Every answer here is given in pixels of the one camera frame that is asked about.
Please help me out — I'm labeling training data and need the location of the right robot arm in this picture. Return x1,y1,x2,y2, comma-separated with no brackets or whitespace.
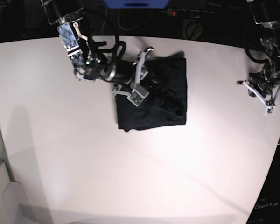
42,0,163,107

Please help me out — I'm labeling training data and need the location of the black power strip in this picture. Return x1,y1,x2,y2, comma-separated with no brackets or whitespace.
167,8,218,19

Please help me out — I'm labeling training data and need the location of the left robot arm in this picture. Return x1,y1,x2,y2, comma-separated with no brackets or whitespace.
237,0,280,115

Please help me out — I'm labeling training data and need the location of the dark navy long-sleeve shirt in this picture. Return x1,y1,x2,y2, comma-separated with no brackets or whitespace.
115,51,188,132

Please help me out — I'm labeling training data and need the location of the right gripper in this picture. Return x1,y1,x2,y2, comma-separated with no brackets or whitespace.
102,46,164,107

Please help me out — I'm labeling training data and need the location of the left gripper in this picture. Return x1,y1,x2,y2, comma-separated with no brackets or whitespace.
237,72,280,116

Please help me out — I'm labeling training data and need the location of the blue plastic box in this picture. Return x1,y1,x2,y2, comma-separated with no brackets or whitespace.
103,0,169,9

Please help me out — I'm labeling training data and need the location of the black OpenArm case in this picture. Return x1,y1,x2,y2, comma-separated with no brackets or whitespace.
247,145,280,224

